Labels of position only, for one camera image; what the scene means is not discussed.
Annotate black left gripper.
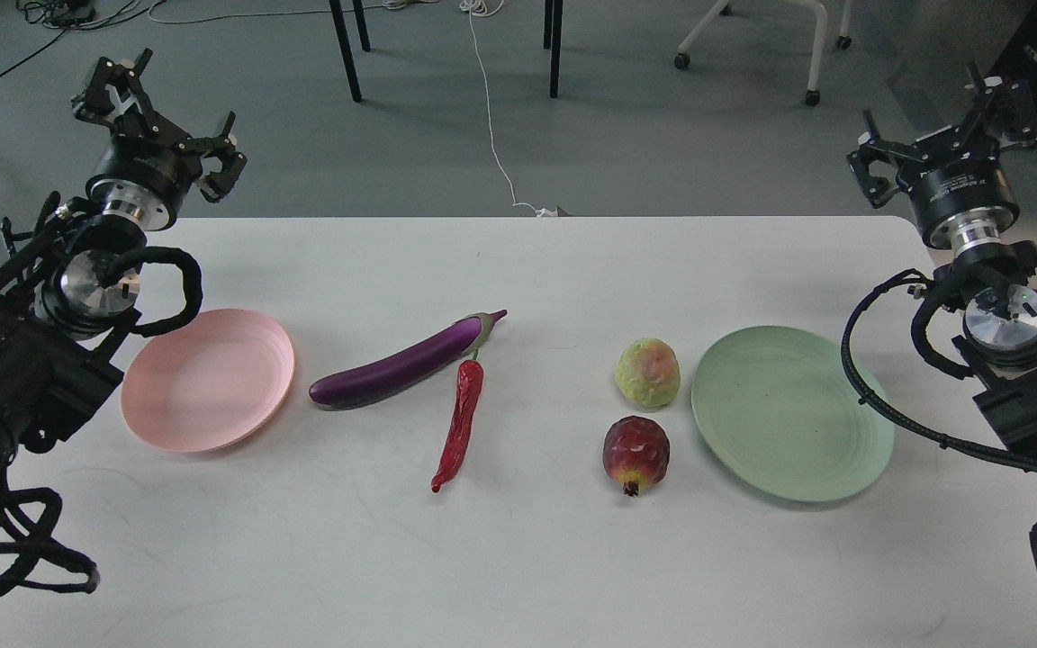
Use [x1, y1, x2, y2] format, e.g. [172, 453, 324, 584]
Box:
[71, 49, 248, 230]

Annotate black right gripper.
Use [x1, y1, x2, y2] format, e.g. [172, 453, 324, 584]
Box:
[847, 61, 1037, 250]

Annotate purple eggplant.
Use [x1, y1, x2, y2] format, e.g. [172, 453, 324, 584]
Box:
[308, 310, 508, 410]

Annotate green-yellow guava fruit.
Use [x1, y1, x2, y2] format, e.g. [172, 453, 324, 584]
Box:
[614, 337, 681, 408]

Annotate red chili pepper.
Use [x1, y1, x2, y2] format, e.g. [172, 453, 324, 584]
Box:
[429, 357, 485, 494]

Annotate red pomegranate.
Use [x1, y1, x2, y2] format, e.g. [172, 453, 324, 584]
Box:
[601, 416, 671, 497]

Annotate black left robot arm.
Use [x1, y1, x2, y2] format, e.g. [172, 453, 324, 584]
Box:
[0, 49, 247, 598]

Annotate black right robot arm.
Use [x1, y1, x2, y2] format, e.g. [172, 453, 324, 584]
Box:
[840, 63, 1037, 474]

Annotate pink plate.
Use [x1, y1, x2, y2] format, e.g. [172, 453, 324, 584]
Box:
[120, 309, 296, 453]

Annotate white rolling chair base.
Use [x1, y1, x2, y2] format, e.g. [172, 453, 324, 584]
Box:
[672, 1, 857, 110]

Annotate green plate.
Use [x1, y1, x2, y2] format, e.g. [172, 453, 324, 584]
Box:
[690, 327, 896, 504]

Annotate black table leg pair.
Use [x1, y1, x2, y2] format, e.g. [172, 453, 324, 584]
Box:
[543, 0, 564, 98]

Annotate black floor cables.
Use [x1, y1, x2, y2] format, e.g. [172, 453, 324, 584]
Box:
[0, 0, 168, 104]

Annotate white floor cable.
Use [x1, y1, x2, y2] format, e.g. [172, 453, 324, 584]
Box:
[460, 0, 569, 219]

